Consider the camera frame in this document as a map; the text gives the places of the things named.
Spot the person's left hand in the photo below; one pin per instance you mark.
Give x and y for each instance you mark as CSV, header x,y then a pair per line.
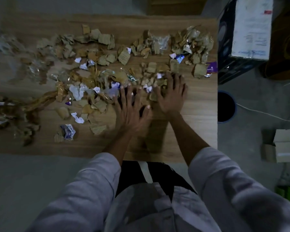
x,y
131,113

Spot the small open white carton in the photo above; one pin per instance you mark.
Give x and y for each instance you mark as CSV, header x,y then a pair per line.
x,y
284,149

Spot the black trousers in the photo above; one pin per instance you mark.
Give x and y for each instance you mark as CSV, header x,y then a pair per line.
x,y
133,176

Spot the person's right hand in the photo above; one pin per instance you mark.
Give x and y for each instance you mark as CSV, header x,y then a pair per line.
x,y
171,96

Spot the blue round waste bin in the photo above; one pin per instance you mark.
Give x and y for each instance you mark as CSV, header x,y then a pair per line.
x,y
226,106

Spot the person's right forearm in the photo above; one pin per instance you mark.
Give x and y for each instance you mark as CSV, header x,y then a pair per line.
x,y
186,137

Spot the person's left forearm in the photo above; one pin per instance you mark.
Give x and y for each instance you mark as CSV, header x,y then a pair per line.
x,y
118,147

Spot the wooden table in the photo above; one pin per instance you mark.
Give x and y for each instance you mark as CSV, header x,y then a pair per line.
x,y
200,118

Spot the light denim shirt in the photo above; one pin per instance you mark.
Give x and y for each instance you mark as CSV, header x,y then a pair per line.
x,y
232,190

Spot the pile of cardboard paper scraps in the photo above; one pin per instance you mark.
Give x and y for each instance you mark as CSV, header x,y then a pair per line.
x,y
101,60

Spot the black box with white label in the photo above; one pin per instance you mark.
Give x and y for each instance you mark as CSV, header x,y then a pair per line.
x,y
251,28

